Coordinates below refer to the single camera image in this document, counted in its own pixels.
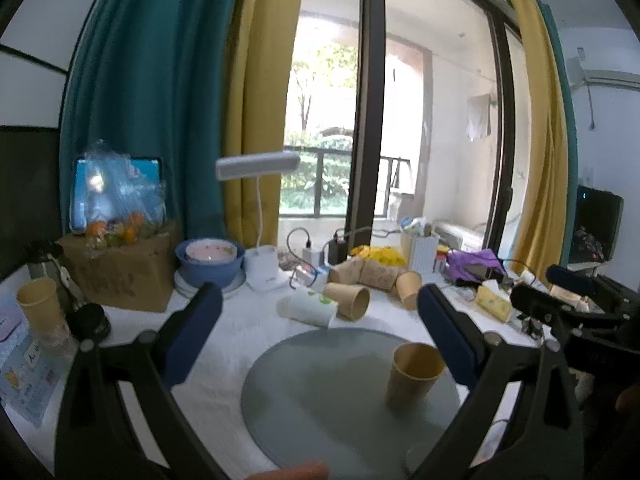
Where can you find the white ribbed pen holder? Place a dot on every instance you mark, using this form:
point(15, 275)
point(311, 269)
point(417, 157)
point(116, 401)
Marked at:
point(424, 255)

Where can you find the cardboard box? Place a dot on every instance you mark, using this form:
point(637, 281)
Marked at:
point(125, 275)

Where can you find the person's left hand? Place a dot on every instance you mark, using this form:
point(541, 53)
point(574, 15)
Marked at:
point(295, 472)

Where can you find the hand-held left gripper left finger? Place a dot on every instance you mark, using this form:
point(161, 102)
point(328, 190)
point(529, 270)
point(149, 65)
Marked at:
point(192, 332)

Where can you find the black charger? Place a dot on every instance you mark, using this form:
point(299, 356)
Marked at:
point(335, 250)

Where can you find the white desk lamp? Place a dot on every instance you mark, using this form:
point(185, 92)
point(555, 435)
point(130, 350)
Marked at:
point(256, 165)

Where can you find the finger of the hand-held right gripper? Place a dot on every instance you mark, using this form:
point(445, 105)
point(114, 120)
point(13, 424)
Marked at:
point(570, 276)
point(537, 300)

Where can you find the grey round mat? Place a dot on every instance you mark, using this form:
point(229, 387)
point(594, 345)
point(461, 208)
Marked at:
point(320, 400)

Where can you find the white appliance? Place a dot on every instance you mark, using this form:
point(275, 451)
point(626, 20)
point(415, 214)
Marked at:
point(457, 235)

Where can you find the blue printed booklet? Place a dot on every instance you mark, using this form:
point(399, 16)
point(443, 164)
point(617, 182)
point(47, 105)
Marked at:
point(25, 380)

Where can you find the tablet with blue screen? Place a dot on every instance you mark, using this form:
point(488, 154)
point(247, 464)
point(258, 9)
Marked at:
point(150, 170)

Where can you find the blue bowl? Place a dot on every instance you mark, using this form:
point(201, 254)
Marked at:
point(210, 272)

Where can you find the black door frame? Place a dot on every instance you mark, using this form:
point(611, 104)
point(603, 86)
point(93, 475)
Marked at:
point(367, 85)

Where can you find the balcony railing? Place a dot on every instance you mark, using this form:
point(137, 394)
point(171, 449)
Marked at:
point(325, 180)

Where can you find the purple cloth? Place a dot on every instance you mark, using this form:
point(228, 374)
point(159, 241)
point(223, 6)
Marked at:
point(475, 262)

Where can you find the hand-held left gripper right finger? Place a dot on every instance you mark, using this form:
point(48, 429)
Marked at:
point(447, 337)

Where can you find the white paper cup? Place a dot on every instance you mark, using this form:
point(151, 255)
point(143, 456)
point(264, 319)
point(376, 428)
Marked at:
point(307, 310)

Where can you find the hanging white towel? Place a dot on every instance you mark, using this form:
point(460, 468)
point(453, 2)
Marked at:
point(479, 116)

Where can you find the white charger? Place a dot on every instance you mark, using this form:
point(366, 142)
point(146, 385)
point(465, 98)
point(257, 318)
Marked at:
point(312, 256)

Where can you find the yellow plastic bag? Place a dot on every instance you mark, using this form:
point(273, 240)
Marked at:
point(382, 256)

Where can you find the black round jar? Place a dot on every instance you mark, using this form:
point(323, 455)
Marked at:
point(90, 322)

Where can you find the pale blue plate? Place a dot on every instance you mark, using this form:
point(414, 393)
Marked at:
point(232, 291)

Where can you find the clear bag of fruit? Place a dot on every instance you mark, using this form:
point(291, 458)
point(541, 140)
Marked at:
point(120, 200)

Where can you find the white air conditioner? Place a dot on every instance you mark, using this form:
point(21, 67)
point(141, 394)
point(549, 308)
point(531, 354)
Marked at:
point(610, 75)

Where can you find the yellow tissue box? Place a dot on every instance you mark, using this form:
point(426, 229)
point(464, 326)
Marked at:
point(492, 302)

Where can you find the yellow curtain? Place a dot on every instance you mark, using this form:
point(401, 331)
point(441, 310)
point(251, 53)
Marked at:
point(265, 60)
point(537, 160)

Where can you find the teal curtain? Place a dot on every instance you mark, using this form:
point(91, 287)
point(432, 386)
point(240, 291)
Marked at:
point(565, 110)
point(145, 85)

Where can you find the black monitor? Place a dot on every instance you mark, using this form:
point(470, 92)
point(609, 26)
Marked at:
point(595, 225)

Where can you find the plain brown paper cup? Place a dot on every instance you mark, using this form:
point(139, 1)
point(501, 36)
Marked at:
point(412, 385)
point(409, 287)
point(346, 271)
point(41, 310)
point(347, 300)

